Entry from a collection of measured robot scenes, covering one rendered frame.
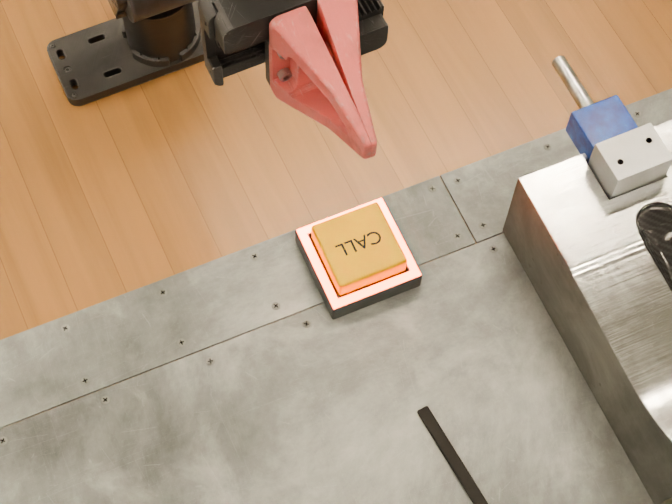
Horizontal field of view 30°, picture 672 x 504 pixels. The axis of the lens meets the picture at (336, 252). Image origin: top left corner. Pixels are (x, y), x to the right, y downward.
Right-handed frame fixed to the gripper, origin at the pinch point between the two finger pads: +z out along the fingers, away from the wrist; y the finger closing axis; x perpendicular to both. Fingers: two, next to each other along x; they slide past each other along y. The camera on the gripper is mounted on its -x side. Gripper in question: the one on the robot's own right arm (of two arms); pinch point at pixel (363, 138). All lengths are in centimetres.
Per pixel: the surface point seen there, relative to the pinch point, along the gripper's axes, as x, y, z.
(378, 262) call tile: 36.1, 7.0, -7.6
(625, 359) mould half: 31.0, 18.8, 9.0
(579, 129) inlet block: 29.8, 24.9, -8.9
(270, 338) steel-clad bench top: 39.8, -3.0, -6.5
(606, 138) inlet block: 29.4, 26.2, -7.2
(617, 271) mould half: 30.9, 21.8, 2.6
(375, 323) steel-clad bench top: 39.7, 5.3, -4.1
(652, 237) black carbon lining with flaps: 31.0, 25.8, 1.2
